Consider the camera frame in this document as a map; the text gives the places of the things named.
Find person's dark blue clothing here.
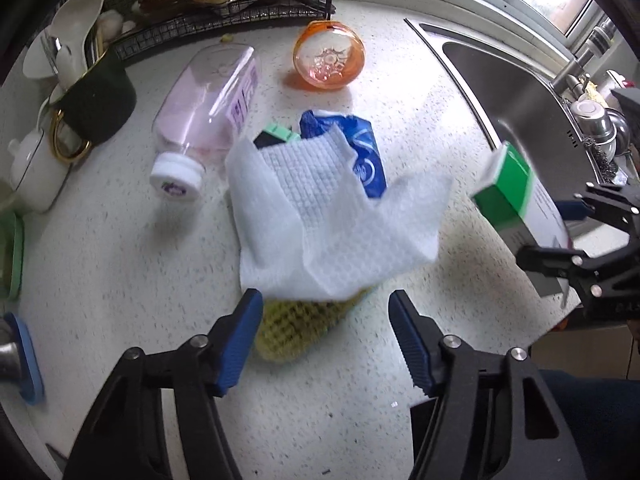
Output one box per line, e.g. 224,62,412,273
542,369,640,480

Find white spoon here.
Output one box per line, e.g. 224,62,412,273
22,30,68,81

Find steel bowl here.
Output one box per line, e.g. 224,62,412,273
570,100,617,143

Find stainless steel sink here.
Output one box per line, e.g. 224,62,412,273
405,17,626,188

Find white paper towel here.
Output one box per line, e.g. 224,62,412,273
225,126,453,302

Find steel wool scrubber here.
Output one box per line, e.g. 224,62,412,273
582,135,619,182

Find black and green plug adapter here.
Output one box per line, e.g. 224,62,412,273
252,124,302,150

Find small metal pot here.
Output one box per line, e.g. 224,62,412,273
0,317,21,386

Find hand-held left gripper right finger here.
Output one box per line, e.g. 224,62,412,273
389,290,586,480

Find pink clear plastic bottle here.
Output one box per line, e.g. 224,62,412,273
150,44,262,202

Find orange glass cup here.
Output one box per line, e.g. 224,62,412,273
292,20,366,92

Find large white ladle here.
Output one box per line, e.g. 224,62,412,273
50,0,106,88

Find black wire rack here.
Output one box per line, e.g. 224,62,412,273
102,0,337,63

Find garlic bulb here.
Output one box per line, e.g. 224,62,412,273
97,10,124,37

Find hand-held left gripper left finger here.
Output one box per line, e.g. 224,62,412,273
65,287,264,480

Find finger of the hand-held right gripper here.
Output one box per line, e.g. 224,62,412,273
516,245,609,306
554,184,640,241

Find green plastic tray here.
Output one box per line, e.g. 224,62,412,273
0,210,26,302

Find yellow mesh sponge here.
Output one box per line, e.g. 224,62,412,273
254,286,373,362

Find white teapot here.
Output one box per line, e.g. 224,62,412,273
7,127,71,213

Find metal faucet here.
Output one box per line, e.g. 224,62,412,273
550,57,592,97

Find green and white carton box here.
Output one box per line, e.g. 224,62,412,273
470,141,576,308

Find blue plastic tray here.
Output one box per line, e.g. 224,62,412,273
2,312,46,406

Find blue plastic packet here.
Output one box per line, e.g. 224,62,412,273
299,110,388,200

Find wooden chopsticks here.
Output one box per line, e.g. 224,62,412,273
94,0,109,56

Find dark green utensil mug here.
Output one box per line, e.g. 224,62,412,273
50,50,137,163

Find steel canister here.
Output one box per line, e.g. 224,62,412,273
587,17,614,59

